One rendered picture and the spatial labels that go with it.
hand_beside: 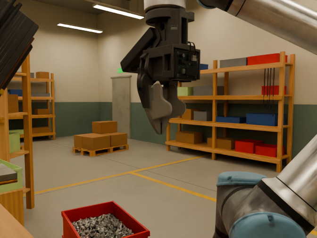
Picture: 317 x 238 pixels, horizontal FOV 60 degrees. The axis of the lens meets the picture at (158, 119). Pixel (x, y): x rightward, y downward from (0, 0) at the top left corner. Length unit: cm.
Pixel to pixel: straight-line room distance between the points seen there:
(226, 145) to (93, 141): 306
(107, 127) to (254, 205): 700
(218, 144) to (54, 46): 682
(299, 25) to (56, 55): 1010
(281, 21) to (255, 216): 39
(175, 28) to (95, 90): 1065
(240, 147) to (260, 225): 544
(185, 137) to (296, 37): 629
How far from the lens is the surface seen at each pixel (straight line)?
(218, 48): 696
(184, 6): 50
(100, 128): 732
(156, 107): 48
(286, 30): 67
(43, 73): 974
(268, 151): 566
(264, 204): 53
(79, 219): 119
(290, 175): 55
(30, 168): 374
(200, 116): 645
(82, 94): 1084
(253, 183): 63
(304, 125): 594
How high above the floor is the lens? 134
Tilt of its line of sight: 4 degrees down
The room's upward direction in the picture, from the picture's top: straight up
